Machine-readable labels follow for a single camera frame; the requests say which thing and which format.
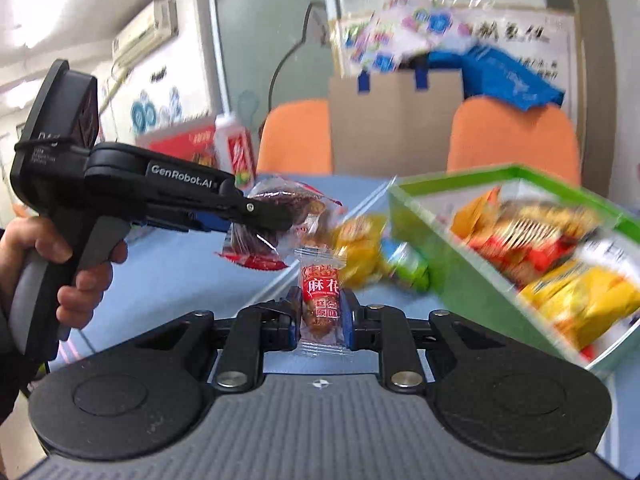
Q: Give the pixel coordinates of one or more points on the small clear red-label packet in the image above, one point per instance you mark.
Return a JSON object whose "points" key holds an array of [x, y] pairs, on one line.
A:
{"points": [[320, 290]]}

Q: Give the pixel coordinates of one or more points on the blue round wall stickers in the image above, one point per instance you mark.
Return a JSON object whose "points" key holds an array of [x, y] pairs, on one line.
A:
{"points": [[150, 110]]}

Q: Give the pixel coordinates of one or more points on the person's left hand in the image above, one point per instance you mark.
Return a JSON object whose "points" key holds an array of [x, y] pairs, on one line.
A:
{"points": [[35, 237]]}

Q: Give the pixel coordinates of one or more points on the green cardboard box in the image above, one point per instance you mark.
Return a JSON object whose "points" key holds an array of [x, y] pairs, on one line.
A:
{"points": [[450, 280]]}

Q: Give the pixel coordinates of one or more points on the drink bottle with red label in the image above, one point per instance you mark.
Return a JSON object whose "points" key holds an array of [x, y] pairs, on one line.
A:
{"points": [[235, 152]]}

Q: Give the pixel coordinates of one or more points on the large yellow snack packet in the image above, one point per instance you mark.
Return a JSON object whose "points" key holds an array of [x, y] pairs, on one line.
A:
{"points": [[585, 302]]}

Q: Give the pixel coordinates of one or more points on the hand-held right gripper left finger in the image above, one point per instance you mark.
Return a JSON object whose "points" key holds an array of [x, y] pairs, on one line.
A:
{"points": [[292, 310]]}

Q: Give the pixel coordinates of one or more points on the green snack packet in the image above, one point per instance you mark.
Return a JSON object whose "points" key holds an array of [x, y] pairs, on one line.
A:
{"points": [[407, 266]]}

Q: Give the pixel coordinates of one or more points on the red cracker box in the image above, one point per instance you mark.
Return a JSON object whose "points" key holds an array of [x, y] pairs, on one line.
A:
{"points": [[187, 141]]}

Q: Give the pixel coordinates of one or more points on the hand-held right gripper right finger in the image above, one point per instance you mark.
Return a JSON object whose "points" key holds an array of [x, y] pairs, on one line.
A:
{"points": [[350, 321]]}

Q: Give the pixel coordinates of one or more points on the small yellow snack packet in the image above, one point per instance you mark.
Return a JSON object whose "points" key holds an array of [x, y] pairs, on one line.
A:
{"points": [[357, 245]]}

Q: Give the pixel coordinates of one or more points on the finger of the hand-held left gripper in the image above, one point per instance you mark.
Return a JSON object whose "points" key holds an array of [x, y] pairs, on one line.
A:
{"points": [[260, 215], [210, 221]]}

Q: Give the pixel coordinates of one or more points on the white air conditioner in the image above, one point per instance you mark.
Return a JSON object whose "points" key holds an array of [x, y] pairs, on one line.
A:
{"points": [[142, 32]]}

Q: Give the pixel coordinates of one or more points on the blue plastic bag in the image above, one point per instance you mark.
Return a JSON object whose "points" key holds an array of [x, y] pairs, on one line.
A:
{"points": [[505, 77]]}

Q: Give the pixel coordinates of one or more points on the clear dark red snack packet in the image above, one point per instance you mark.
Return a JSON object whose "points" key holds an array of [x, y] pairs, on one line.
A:
{"points": [[272, 191]]}

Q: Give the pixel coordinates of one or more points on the floral plastic bag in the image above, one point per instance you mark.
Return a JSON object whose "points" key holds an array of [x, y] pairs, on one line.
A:
{"points": [[400, 30]]}

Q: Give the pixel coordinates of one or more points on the framed wall poster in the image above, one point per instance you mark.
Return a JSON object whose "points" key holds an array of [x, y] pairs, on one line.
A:
{"points": [[555, 35]]}

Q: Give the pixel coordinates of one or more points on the orange chair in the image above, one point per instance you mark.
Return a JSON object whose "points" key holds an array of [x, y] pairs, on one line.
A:
{"points": [[515, 135], [295, 135]]}

